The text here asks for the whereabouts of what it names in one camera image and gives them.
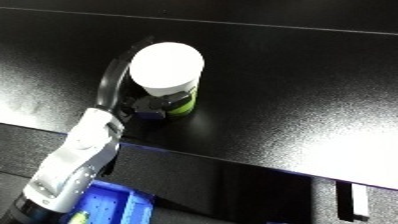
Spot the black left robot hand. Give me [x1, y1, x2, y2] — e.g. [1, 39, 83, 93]
[94, 34, 201, 123]

